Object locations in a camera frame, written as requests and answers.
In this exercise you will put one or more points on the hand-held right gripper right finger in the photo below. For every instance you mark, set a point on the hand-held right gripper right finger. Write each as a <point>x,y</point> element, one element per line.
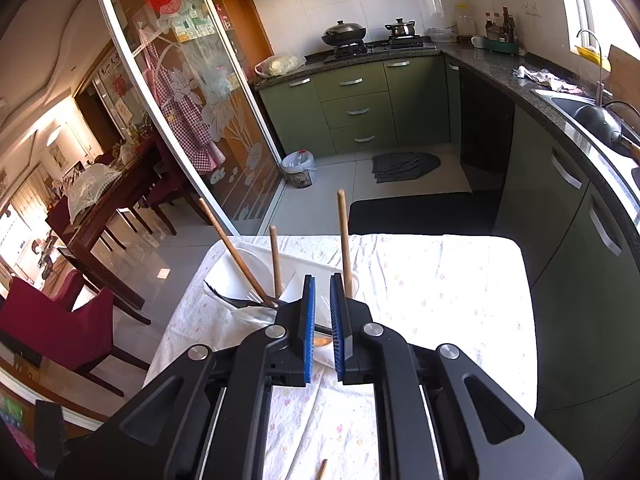
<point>337,340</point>

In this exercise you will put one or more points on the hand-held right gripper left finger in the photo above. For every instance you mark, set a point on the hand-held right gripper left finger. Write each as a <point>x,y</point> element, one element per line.
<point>309,340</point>

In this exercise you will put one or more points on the white plastic utensil holder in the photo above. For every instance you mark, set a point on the white plastic utensil holder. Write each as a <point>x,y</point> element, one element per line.
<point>295,267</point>

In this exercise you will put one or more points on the black plastic fork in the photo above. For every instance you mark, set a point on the black plastic fork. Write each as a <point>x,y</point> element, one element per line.
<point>235,300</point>

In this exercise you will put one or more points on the white floral tablecloth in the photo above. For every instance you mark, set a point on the white floral tablecloth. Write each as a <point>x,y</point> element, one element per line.
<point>440,310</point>

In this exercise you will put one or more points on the black floor mat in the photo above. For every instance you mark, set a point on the black floor mat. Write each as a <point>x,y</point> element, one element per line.
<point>425,215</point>

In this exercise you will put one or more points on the lined trash bin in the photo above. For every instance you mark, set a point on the lined trash bin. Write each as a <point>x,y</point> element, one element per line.
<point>300,172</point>

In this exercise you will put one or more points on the grey floor mat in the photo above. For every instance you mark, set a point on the grey floor mat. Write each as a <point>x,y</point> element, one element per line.
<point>405,166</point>

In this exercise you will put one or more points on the red upholstered dining chair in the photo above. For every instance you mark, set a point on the red upholstered dining chair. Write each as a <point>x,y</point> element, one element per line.
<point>55,320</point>
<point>165,190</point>

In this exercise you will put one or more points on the dark wooden dining table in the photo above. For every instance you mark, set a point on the dark wooden dining table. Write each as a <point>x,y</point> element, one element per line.
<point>100,215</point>

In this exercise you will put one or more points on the red checked apron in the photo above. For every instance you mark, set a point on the red checked apron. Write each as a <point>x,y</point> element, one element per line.
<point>190,125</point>

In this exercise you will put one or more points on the white lace food cover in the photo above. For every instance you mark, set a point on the white lace food cover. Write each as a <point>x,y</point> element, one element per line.
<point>92,185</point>

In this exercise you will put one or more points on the white plastic bag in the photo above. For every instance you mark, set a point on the white plastic bag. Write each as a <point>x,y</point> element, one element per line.
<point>280,65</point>

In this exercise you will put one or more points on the etched glass sliding door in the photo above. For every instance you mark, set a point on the etched glass sliding door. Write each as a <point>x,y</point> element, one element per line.
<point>200,85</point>

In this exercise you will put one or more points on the black gas stove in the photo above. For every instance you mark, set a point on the black gas stove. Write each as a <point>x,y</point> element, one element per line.
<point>380,48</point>

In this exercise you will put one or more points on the black wok with lid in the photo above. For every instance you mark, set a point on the black wok with lid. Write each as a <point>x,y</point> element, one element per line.
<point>342,34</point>

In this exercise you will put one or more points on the steel cooking pot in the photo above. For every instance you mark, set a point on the steel cooking pot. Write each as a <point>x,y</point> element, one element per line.
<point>400,29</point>

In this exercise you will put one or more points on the clear food container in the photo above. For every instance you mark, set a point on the clear food container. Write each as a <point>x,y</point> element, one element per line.
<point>441,35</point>

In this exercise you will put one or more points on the small white mug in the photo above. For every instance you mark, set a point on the small white mug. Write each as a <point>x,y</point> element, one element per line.
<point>479,42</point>

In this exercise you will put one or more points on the crumpled dish rag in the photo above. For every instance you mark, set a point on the crumpled dish rag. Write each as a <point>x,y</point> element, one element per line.
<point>545,79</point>

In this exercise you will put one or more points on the green condiment rack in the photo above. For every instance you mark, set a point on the green condiment rack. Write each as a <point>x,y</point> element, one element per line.
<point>500,47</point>

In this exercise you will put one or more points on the clear plastic jar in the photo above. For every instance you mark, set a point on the clear plastic jar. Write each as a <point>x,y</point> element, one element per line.
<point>465,20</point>

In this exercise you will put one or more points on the dark glass bottle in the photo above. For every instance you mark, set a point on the dark glass bottle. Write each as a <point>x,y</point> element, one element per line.
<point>506,22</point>

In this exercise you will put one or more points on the small steel faucet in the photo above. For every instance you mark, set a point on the small steel faucet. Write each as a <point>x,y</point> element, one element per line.
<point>598,75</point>

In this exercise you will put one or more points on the yellow sponge tray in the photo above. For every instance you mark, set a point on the yellow sponge tray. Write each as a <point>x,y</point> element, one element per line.
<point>590,55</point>

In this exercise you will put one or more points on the wooden cutting board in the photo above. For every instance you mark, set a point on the wooden cutting board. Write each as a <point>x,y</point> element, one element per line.
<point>625,70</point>

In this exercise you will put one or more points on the kitchen window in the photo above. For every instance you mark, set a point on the kitchen window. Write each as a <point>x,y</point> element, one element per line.
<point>610,5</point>

